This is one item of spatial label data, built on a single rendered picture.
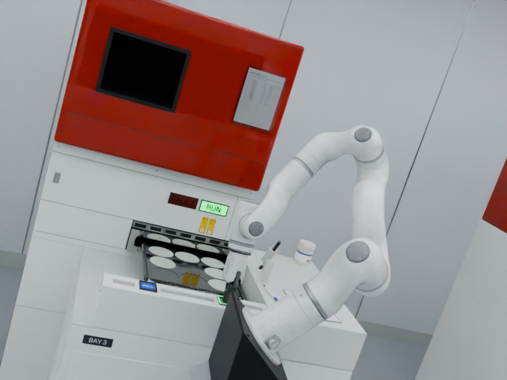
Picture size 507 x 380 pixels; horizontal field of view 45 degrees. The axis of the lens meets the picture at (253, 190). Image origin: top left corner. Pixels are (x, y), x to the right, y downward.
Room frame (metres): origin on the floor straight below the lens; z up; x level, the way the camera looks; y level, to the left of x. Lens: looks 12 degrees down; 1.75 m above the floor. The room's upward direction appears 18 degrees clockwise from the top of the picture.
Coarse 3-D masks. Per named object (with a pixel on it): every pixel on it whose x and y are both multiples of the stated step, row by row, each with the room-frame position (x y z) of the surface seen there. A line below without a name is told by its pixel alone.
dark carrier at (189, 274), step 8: (168, 248) 2.34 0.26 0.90; (152, 256) 2.19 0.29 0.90; (160, 256) 2.22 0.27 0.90; (176, 256) 2.27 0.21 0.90; (200, 256) 2.36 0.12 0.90; (208, 256) 2.39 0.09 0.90; (152, 264) 2.12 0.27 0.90; (176, 264) 2.19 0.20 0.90; (184, 264) 2.22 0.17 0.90; (192, 264) 2.25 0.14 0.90; (200, 264) 2.27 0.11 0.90; (224, 264) 2.36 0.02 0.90; (152, 272) 2.05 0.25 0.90; (160, 272) 2.07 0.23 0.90; (168, 272) 2.09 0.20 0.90; (176, 272) 2.11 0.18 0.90; (184, 272) 2.14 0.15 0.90; (192, 272) 2.17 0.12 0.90; (200, 272) 2.19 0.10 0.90; (168, 280) 2.02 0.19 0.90; (176, 280) 2.04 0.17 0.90; (184, 280) 2.06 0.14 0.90; (192, 280) 2.09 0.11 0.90; (200, 280) 2.11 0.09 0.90; (208, 280) 2.14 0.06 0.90; (224, 280) 2.18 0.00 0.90; (208, 288) 2.06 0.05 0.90
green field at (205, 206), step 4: (204, 204) 2.39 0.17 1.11; (208, 204) 2.40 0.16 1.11; (212, 204) 2.40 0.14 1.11; (216, 204) 2.40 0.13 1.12; (200, 208) 2.39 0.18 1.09; (204, 208) 2.39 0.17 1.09; (208, 208) 2.40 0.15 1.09; (212, 208) 2.40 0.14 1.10; (216, 208) 2.41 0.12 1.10; (220, 208) 2.41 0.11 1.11; (224, 208) 2.42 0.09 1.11; (212, 212) 2.40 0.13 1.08; (216, 212) 2.41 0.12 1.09; (220, 212) 2.41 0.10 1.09; (224, 212) 2.42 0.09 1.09
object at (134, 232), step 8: (136, 232) 2.32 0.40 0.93; (144, 232) 2.32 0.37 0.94; (152, 232) 2.34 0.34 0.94; (128, 240) 2.31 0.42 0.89; (160, 240) 2.34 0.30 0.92; (168, 240) 2.35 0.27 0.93; (176, 240) 2.36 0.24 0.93; (184, 240) 2.37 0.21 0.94; (128, 248) 2.31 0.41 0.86; (136, 248) 2.32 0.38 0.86; (200, 248) 2.39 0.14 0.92; (208, 248) 2.40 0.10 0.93; (216, 248) 2.41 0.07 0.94; (224, 248) 2.43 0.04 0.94
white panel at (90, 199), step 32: (64, 160) 2.23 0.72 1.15; (96, 160) 2.26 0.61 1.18; (128, 160) 2.30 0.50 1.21; (64, 192) 2.24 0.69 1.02; (96, 192) 2.27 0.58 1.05; (128, 192) 2.31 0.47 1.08; (160, 192) 2.34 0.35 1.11; (192, 192) 2.38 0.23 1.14; (224, 192) 2.41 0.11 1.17; (64, 224) 2.25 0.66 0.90; (96, 224) 2.28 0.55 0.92; (128, 224) 2.32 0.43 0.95; (160, 224) 2.35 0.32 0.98; (192, 224) 2.39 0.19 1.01; (224, 224) 2.42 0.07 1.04
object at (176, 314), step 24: (120, 288) 1.71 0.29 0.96; (168, 288) 1.82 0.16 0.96; (96, 312) 1.69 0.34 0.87; (120, 312) 1.71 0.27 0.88; (144, 312) 1.73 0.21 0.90; (168, 312) 1.75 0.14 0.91; (192, 312) 1.77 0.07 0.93; (216, 312) 1.79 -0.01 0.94; (168, 336) 1.76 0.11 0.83; (192, 336) 1.78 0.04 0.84; (216, 336) 1.80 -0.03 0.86
